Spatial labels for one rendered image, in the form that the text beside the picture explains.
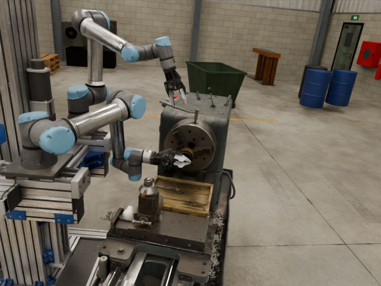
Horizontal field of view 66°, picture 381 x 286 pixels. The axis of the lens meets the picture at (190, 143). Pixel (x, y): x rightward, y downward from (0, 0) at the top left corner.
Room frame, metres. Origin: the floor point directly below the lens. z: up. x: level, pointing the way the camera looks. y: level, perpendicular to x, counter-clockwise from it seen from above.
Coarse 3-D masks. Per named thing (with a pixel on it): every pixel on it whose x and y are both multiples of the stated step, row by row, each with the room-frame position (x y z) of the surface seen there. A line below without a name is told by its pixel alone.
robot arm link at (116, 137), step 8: (112, 96) 1.43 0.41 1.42; (112, 128) 1.48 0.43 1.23; (120, 128) 1.49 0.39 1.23; (112, 136) 1.49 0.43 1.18; (120, 136) 1.49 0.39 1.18; (112, 144) 1.49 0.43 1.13; (120, 144) 1.49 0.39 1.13; (112, 152) 1.51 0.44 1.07; (120, 152) 1.49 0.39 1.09; (112, 160) 1.52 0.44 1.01; (120, 160) 1.50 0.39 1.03; (120, 168) 1.48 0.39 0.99
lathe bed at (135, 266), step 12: (192, 180) 1.68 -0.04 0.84; (204, 180) 1.69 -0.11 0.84; (132, 264) 0.91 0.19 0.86; (144, 264) 0.95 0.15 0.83; (156, 264) 0.96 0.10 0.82; (168, 264) 0.95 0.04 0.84; (108, 276) 0.86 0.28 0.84; (120, 276) 0.87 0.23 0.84; (132, 276) 0.85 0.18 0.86; (144, 276) 0.95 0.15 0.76; (156, 276) 0.96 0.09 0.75; (168, 276) 0.87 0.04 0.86
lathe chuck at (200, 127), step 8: (184, 120) 1.73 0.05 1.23; (192, 120) 1.72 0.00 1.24; (184, 128) 1.64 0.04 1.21; (192, 128) 1.64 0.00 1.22; (200, 128) 1.63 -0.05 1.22; (208, 128) 1.69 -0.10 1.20; (168, 136) 1.65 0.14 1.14; (184, 136) 1.64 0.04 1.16; (192, 136) 1.63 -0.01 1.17; (200, 136) 1.63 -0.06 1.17; (208, 136) 1.62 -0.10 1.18; (168, 144) 1.65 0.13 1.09; (176, 144) 1.65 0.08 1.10; (200, 144) 1.63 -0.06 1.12; (208, 144) 1.62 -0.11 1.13; (192, 160) 1.63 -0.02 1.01; (200, 160) 1.63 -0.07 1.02; (208, 160) 1.62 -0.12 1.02; (184, 168) 1.64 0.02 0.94; (192, 168) 1.63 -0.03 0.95; (200, 168) 1.63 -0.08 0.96
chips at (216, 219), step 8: (208, 216) 1.65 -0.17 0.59; (216, 216) 1.69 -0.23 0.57; (224, 216) 1.72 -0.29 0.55; (208, 224) 1.61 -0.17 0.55; (216, 224) 1.56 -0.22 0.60; (224, 224) 1.63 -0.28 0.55; (216, 232) 1.50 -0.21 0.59; (224, 232) 1.54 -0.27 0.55; (216, 240) 1.42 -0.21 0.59; (216, 248) 1.36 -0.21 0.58; (216, 256) 1.32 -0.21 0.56; (216, 264) 1.26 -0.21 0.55; (216, 272) 1.21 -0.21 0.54; (208, 280) 1.16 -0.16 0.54; (216, 280) 1.16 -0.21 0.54
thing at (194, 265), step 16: (112, 240) 0.99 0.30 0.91; (128, 240) 0.99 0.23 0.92; (144, 240) 0.99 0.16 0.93; (208, 240) 1.03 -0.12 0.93; (112, 256) 0.90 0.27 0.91; (128, 256) 0.91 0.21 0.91; (176, 256) 0.96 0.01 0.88; (192, 256) 0.95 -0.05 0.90; (208, 256) 0.94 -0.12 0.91; (192, 272) 0.86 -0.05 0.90; (208, 272) 0.87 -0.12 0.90
